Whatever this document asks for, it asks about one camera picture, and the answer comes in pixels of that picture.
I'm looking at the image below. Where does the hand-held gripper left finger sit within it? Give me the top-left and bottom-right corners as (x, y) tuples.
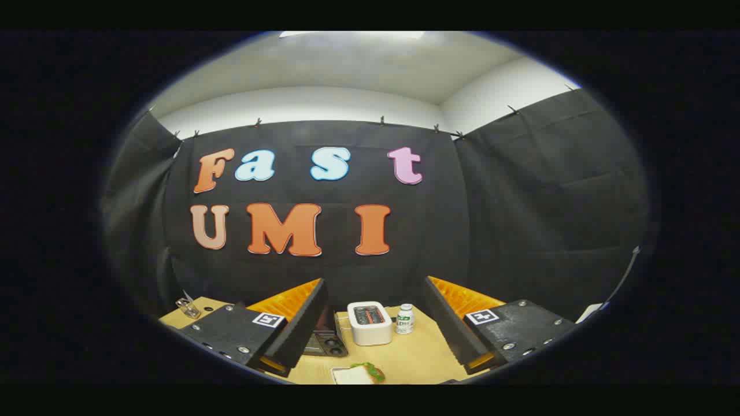
(173, 278), (329, 377)

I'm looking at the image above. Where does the white bread lettuce sandwich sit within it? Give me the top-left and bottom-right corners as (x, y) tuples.
(350, 362), (386, 383)

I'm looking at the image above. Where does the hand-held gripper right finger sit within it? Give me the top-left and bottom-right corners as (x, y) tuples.
(421, 276), (578, 375)

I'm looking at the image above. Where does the white rectangular plate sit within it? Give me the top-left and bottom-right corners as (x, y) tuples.
(331, 366), (375, 385)

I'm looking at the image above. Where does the black toaster oven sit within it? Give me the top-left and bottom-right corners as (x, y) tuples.
(301, 305), (349, 358)

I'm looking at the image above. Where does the white pop-up toaster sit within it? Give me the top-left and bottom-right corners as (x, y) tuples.
(347, 301), (394, 346)

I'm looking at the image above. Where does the black backdrop cloth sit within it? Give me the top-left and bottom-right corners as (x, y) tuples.
(101, 87), (651, 324)

